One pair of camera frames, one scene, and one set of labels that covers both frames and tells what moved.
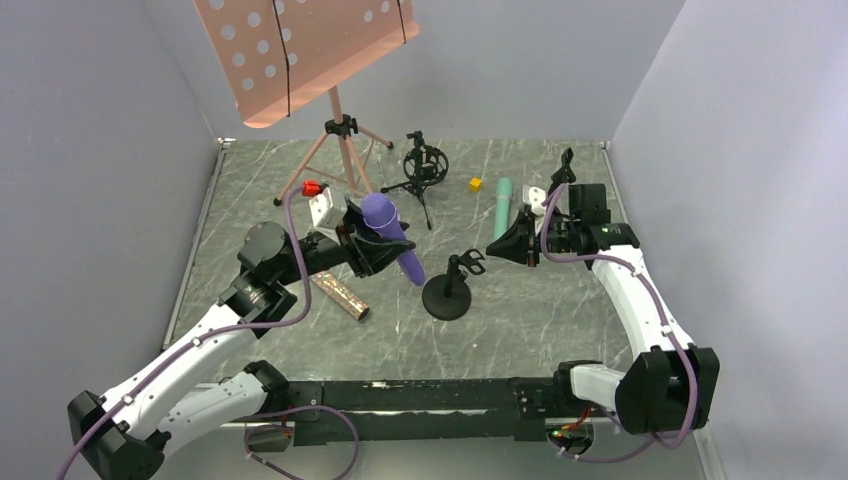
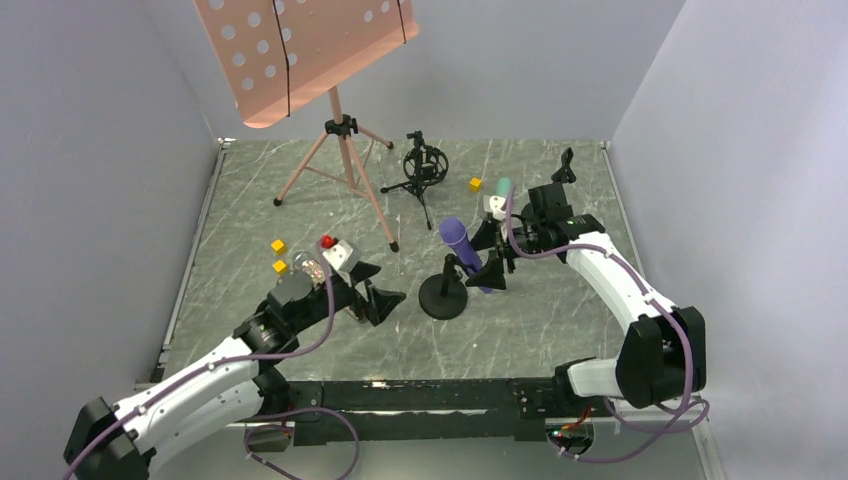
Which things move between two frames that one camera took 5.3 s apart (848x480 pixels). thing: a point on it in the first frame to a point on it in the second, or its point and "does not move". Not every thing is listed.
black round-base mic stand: [447, 296] does not move
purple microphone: [380, 213] to [454, 233]
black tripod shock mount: [423, 166] does not move
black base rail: [423, 411] does not move
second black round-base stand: [564, 174] does not move
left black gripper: [357, 245] to [361, 291]
